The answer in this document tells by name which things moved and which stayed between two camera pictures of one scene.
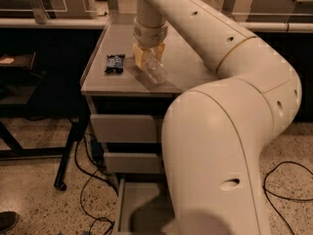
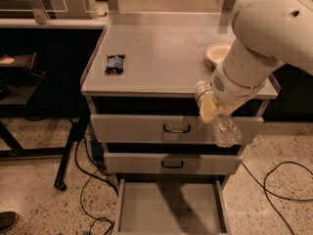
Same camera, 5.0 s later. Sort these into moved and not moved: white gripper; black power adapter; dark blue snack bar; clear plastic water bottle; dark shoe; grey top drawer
Moved: clear plastic water bottle; white gripper
Not moved: dark blue snack bar; grey top drawer; black power adapter; dark shoe
